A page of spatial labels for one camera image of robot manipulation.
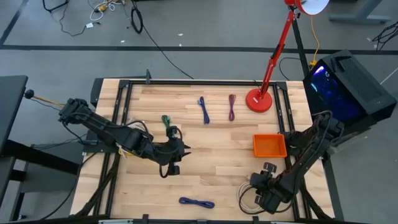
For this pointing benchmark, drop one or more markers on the wooden stick with black knob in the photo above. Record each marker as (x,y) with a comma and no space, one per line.
(29,93)

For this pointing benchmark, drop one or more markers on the black table clamp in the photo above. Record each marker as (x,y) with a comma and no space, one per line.
(148,76)

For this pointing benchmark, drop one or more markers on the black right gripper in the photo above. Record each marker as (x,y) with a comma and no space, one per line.
(267,189)

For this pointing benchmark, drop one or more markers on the orange plastic basket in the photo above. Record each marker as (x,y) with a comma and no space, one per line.
(270,145)

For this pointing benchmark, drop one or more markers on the black glass-sided computer tower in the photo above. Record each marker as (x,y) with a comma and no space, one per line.
(348,90)

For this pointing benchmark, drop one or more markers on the red desk lamp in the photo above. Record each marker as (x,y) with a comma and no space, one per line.
(258,101)

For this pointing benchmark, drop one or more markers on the grey desk leg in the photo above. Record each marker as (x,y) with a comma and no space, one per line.
(360,15)

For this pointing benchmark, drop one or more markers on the black side desk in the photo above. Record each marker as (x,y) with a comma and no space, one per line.
(11,105)

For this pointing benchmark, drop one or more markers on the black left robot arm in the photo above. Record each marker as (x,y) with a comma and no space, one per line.
(102,127)

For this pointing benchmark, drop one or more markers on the black metal table frame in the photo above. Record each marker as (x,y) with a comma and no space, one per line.
(202,82)

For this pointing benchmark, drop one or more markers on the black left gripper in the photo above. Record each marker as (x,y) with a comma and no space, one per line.
(169,149)

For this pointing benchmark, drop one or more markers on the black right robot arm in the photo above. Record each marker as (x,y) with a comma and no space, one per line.
(311,149)

